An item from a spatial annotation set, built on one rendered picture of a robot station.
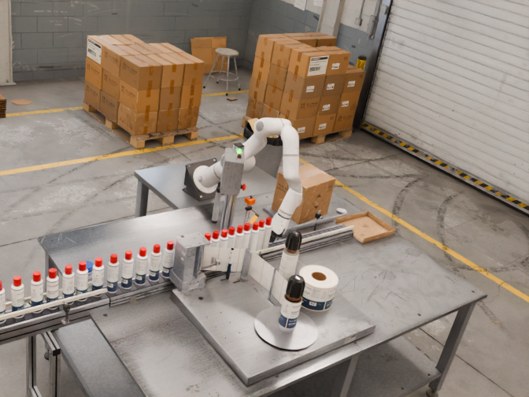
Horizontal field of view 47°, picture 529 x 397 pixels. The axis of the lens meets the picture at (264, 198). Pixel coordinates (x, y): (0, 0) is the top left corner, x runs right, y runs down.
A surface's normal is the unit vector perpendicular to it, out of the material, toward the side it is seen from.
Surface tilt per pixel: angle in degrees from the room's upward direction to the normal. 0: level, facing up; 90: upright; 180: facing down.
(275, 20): 90
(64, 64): 90
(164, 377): 0
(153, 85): 91
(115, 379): 1
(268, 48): 90
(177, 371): 0
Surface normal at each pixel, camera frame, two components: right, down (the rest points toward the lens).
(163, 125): 0.60, 0.50
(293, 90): -0.72, 0.22
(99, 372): 0.18, -0.87
